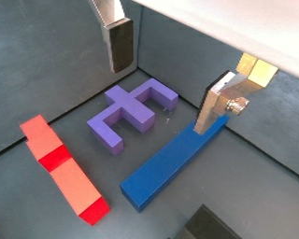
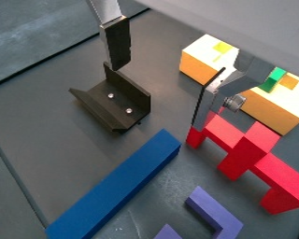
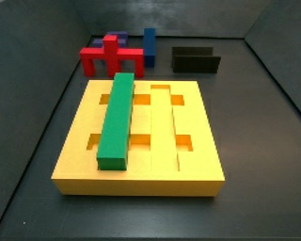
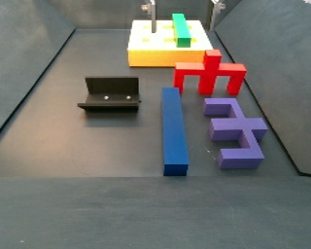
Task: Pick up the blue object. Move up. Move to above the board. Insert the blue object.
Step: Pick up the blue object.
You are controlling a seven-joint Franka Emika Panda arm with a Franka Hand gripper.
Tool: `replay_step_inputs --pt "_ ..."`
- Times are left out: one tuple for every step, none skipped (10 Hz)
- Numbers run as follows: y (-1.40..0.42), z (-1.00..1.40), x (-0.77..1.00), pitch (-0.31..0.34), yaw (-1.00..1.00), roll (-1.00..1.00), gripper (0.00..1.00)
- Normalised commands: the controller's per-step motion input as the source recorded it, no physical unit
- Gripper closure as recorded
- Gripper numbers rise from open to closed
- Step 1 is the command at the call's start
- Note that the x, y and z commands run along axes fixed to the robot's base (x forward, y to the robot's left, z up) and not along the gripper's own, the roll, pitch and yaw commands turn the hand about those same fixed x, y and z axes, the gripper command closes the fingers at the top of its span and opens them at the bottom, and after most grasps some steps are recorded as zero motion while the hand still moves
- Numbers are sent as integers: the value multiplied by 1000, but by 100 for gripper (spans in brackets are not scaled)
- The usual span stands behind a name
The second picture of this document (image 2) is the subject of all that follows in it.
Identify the black angled metal bracket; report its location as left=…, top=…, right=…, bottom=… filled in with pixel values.
left=68, top=62, right=151, bottom=134

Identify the long blue block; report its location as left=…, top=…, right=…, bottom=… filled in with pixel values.
left=47, top=129, right=181, bottom=239

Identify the purple branched block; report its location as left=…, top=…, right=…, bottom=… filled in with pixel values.
left=153, top=185, right=245, bottom=239

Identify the green block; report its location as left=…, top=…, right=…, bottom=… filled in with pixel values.
left=258, top=67, right=288, bottom=92

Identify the yellow board with slots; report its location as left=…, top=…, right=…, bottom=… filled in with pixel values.
left=179, top=35, right=299, bottom=135

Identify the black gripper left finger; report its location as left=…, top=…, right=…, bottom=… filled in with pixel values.
left=86, top=0, right=131, bottom=71

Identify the red branched block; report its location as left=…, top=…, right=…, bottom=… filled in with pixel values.
left=186, top=111, right=299, bottom=215

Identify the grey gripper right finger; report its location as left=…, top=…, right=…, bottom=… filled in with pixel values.
left=192, top=50, right=276, bottom=131

